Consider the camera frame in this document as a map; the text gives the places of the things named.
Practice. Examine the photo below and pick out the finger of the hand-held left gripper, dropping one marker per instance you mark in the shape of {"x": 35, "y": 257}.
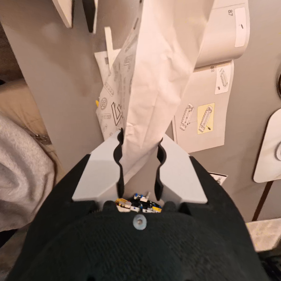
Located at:
{"x": 91, "y": 13}
{"x": 64, "y": 11}

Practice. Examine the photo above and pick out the torn white paper strip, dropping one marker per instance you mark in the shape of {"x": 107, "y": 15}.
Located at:
{"x": 109, "y": 44}

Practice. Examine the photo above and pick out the white tablet stand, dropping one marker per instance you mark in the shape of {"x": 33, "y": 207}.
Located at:
{"x": 270, "y": 153}

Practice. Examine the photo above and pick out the instruction booklet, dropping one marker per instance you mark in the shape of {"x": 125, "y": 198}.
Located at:
{"x": 219, "y": 54}

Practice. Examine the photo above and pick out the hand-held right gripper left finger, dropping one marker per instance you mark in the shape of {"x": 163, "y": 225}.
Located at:
{"x": 96, "y": 175}

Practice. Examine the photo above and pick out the yellow zebra lego model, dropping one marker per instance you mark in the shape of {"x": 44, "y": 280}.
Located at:
{"x": 138, "y": 205}

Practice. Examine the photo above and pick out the white paper parts bag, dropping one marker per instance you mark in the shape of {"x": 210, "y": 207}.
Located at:
{"x": 153, "y": 76}

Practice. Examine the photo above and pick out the zebra sticker sheet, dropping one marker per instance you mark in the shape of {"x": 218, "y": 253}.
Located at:
{"x": 219, "y": 177}

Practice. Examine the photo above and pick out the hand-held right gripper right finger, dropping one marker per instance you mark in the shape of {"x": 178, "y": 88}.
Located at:
{"x": 182, "y": 175}

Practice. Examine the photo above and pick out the white printed paper sheet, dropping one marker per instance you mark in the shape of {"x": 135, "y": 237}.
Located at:
{"x": 265, "y": 235}

